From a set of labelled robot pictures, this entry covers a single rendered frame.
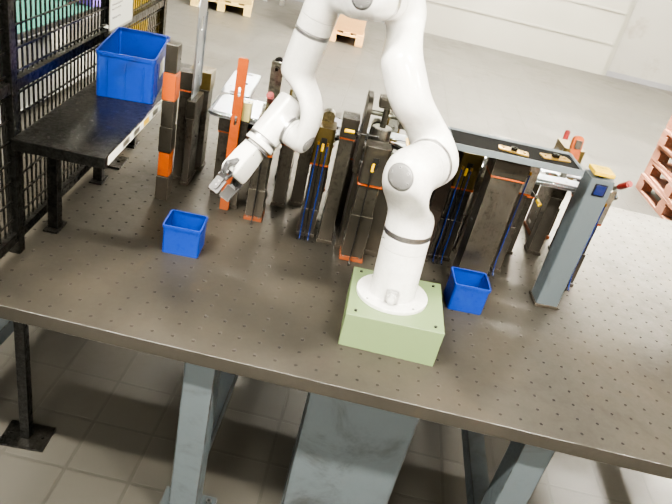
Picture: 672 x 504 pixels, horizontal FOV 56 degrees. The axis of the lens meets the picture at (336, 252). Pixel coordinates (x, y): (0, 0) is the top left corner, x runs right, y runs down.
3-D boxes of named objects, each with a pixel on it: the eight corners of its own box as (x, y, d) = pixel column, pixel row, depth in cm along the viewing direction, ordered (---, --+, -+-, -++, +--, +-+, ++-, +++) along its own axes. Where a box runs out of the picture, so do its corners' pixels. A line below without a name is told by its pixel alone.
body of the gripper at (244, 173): (253, 142, 176) (227, 174, 176) (243, 130, 166) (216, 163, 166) (273, 158, 175) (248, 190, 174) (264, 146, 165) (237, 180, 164)
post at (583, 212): (551, 296, 204) (608, 173, 182) (557, 310, 198) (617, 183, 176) (528, 292, 204) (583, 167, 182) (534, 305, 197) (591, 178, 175)
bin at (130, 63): (168, 75, 211) (171, 36, 204) (153, 105, 185) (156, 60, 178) (116, 66, 208) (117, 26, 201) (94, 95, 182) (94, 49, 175)
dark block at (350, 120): (332, 234, 210) (360, 113, 189) (331, 244, 204) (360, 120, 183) (317, 231, 209) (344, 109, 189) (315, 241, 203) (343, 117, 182)
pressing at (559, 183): (600, 176, 227) (602, 173, 227) (622, 203, 208) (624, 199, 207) (220, 94, 218) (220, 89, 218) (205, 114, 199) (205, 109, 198)
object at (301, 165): (303, 200, 227) (319, 124, 212) (302, 207, 222) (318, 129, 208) (289, 198, 226) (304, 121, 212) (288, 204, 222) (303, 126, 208)
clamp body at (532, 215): (540, 224, 254) (576, 139, 236) (549, 240, 242) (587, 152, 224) (520, 219, 254) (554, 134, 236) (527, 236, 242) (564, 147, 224)
